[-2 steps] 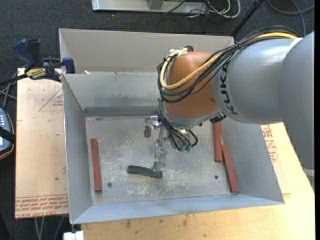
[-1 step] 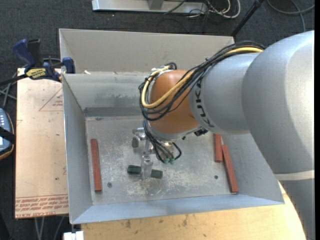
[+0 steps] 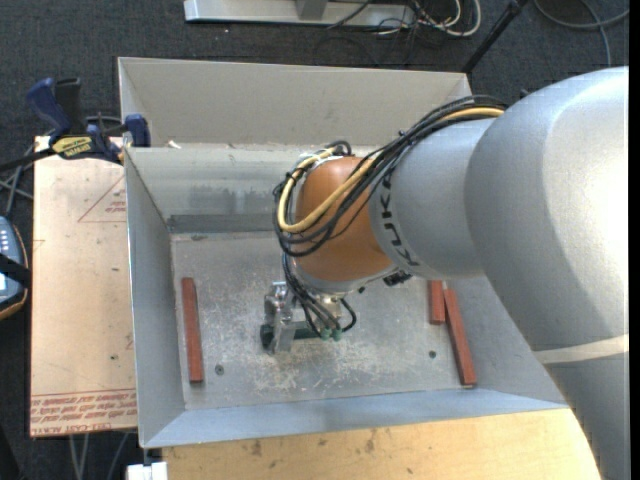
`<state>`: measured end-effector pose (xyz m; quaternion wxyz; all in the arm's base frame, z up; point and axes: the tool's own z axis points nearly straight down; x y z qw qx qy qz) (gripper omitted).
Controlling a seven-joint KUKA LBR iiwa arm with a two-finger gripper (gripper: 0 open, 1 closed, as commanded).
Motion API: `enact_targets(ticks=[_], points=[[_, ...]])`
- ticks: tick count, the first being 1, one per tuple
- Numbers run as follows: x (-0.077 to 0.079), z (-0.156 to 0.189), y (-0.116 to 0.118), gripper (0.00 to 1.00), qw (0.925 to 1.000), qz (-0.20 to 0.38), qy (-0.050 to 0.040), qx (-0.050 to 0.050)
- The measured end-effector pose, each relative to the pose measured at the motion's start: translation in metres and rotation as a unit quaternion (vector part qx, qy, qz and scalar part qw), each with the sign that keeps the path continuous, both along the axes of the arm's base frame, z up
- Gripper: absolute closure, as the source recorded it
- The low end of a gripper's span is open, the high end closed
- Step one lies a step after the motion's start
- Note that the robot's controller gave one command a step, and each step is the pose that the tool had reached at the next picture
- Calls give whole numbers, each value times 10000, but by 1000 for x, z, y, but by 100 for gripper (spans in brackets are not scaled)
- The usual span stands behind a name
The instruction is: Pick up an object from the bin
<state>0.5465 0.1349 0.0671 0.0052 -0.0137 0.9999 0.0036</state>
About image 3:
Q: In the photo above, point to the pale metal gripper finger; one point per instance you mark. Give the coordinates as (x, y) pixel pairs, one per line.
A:
(276, 303)
(284, 337)

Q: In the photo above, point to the brown cardboard board red print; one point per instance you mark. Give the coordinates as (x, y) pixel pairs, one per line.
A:
(80, 293)

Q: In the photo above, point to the short red-brown flat block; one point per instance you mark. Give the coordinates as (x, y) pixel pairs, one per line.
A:
(436, 302)

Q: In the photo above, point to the grey metal bin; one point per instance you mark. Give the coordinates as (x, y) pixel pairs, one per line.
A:
(240, 103)

